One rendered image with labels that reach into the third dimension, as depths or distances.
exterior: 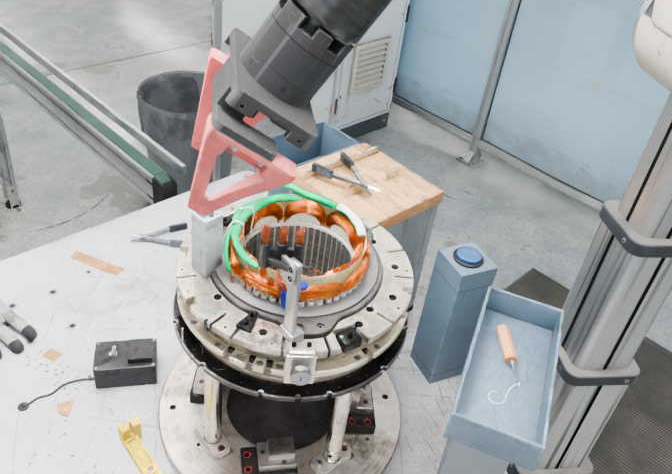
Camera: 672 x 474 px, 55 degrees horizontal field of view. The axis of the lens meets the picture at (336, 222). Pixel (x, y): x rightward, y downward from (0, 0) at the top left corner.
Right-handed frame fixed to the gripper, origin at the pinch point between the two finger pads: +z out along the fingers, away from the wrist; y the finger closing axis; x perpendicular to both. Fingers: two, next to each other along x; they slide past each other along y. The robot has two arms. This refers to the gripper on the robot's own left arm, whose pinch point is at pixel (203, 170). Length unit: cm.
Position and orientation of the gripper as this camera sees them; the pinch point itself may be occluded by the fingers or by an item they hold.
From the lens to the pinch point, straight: 49.9
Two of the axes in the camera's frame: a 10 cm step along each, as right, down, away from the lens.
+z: -6.3, 6.7, 4.1
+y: 1.4, 6.1, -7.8
